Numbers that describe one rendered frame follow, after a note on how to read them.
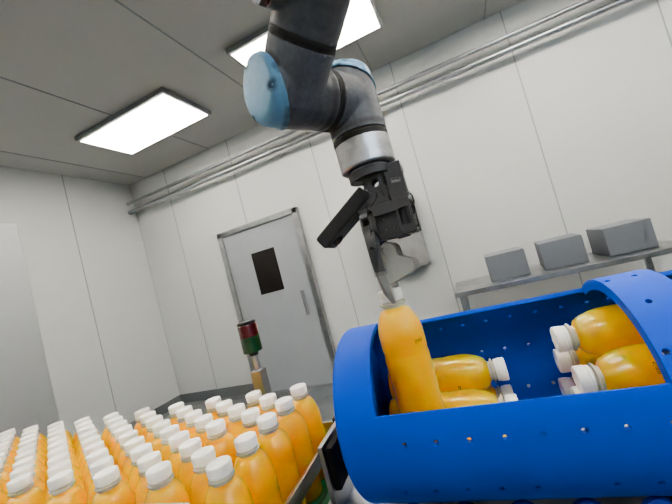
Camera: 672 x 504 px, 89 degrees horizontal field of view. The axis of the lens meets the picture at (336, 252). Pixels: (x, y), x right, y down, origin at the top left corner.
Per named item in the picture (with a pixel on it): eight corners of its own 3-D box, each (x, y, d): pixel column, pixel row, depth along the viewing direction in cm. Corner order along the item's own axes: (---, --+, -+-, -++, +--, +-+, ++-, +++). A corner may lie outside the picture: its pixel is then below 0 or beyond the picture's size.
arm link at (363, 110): (300, 84, 57) (344, 93, 63) (319, 156, 56) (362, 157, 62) (334, 46, 50) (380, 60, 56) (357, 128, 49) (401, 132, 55)
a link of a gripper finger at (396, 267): (422, 296, 48) (406, 234, 50) (382, 305, 50) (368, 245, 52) (425, 296, 51) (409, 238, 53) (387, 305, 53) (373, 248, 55)
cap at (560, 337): (576, 348, 50) (562, 350, 50) (572, 352, 53) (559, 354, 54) (565, 322, 52) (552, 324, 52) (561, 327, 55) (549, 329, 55)
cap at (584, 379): (596, 395, 47) (581, 396, 48) (584, 366, 49) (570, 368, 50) (603, 392, 44) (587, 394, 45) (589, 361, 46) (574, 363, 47)
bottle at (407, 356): (392, 420, 55) (362, 307, 56) (422, 401, 59) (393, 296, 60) (425, 431, 49) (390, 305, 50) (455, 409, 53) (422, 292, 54)
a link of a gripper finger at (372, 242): (382, 269, 49) (369, 213, 51) (372, 272, 50) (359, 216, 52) (389, 272, 54) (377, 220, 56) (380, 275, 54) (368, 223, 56)
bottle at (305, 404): (324, 482, 75) (302, 399, 76) (299, 480, 79) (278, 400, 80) (339, 462, 82) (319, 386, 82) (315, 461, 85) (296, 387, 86)
